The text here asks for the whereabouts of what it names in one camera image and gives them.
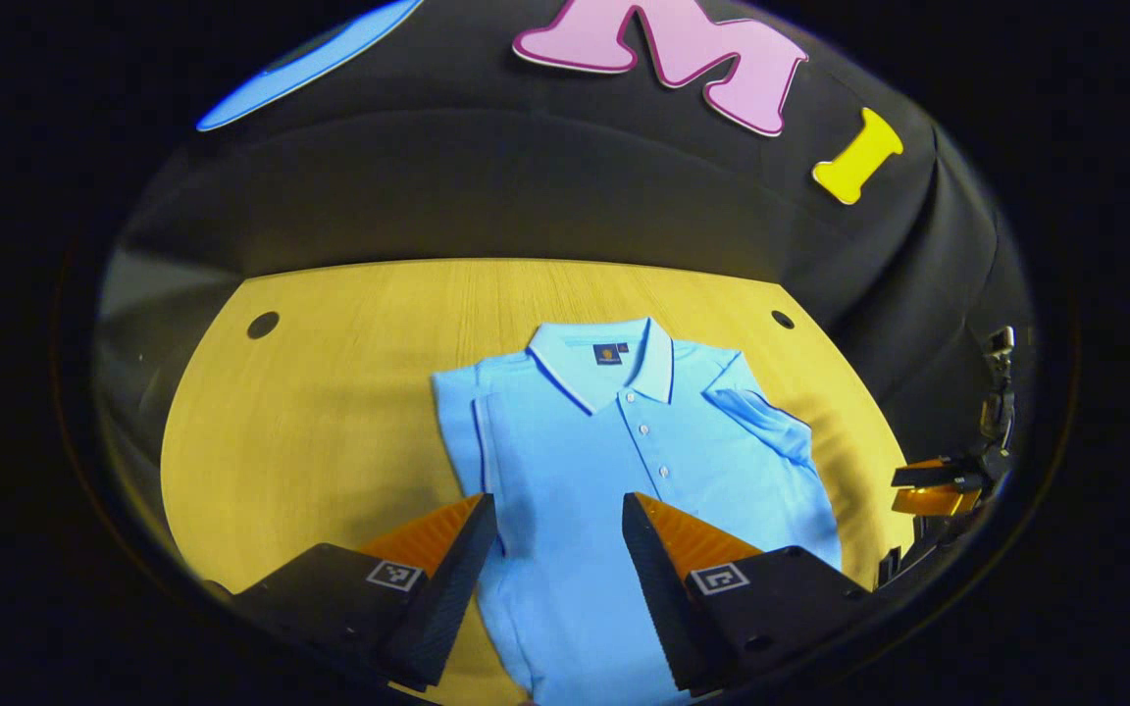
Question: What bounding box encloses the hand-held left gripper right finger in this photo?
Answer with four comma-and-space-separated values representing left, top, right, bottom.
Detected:
621, 492, 875, 697

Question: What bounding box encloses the light blue T-shirt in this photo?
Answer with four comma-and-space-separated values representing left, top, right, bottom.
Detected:
431, 316, 843, 706

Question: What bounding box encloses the black backdrop cloth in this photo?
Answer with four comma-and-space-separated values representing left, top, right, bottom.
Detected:
94, 0, 1035, 472

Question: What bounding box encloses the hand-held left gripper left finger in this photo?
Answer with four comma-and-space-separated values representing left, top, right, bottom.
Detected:
202, 492, 499, 692

